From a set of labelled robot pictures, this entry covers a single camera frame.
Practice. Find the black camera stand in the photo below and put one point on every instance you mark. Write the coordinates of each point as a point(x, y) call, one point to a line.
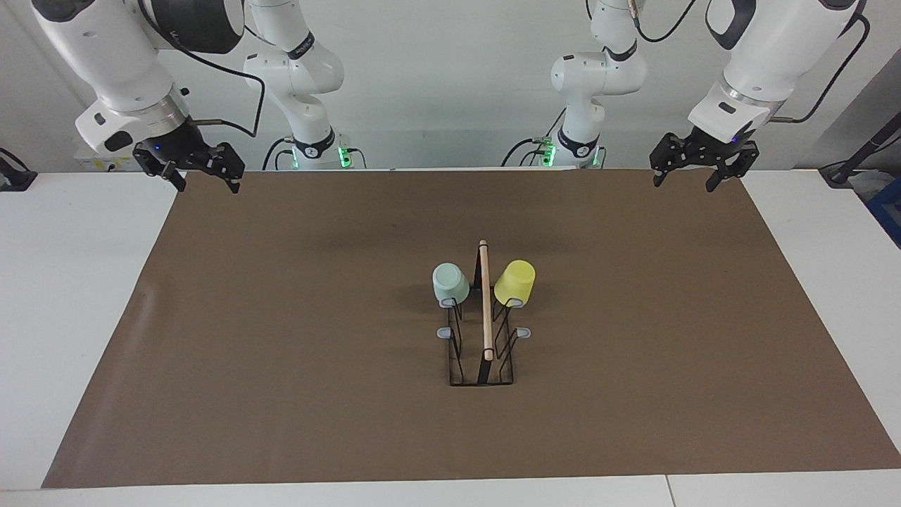
point(841, 172)

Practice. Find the brown table mat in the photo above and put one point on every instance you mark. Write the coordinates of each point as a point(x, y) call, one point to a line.
point(317, 408)

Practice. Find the blue plastic crate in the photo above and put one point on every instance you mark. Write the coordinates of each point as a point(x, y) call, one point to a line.
point(888, 208)

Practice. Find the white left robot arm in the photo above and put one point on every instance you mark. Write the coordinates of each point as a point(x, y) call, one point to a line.
point(774, 49)

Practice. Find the yellow plastic cup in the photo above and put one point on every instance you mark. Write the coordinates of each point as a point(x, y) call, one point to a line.
point(515, 282)

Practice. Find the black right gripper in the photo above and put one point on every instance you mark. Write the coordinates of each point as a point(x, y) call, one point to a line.
point(176, 149)

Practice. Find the black table clamp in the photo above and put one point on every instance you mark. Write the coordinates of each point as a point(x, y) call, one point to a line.
point(17, 179)

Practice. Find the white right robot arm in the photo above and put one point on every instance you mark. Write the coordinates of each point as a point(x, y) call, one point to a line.
point(112, 49)

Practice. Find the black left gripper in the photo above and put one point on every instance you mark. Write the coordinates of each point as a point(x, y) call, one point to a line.
point(718, 151)

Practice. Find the pale green plastic cup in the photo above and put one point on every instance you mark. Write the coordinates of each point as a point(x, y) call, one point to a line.
point(450, 283)

